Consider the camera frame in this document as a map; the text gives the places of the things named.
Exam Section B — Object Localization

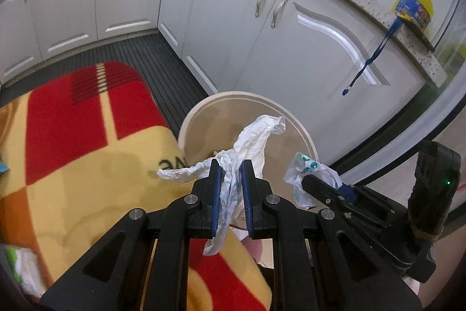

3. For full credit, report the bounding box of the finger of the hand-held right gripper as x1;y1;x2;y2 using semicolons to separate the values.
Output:
301;174;356;211
337;184;396;220

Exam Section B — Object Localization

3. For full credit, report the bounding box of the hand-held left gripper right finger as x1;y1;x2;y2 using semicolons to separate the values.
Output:
240;159;423;311

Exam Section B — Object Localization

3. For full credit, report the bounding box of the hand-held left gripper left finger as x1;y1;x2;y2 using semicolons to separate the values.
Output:
38;159;223;311

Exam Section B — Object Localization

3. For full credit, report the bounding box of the white green printed plastic wrapper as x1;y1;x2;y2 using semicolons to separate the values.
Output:
283;151;343;209

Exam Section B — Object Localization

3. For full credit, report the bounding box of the white tissue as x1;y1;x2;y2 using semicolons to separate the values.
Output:
157;114;287;257

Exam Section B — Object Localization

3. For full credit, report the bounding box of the beige plastic bin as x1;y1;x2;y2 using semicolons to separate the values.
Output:
178;90;317;235

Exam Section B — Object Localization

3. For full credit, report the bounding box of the white kitchen cabinet row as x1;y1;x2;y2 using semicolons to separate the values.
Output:
0;0;426;169

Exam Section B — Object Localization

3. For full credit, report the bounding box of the red yellow printed blanket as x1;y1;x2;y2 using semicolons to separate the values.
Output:
0;61;273;311

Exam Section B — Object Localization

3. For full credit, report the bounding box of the dark ribbed floor mat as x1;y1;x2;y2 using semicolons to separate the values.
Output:
0;32;219;108

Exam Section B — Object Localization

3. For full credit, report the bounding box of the yellow oil bottle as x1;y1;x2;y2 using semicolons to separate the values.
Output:
392;0;435;33

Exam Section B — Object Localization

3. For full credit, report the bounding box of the speckled stone countertop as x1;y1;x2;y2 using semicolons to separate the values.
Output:
0;0;448;87

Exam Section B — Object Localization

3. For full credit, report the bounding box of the white green packet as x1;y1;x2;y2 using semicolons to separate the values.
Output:
0;245;48;297

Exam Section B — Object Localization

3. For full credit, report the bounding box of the blue lanyard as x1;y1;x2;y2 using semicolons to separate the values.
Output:
341;15;403;96

